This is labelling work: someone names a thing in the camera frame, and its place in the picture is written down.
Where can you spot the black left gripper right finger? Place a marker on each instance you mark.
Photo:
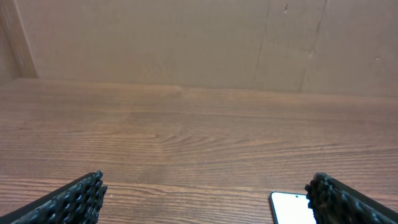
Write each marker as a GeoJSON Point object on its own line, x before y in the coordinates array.
{"type": "Point", "coordinates": [333, 202]}

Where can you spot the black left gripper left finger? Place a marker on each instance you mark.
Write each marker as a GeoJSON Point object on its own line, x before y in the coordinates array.
{"type": "Point", "coordinates": [78, 202]}

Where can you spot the Samsung Galaxy smartphone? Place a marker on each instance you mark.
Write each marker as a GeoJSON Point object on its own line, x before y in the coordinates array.
{"type": "Point", "coordinates": [289, 208]}

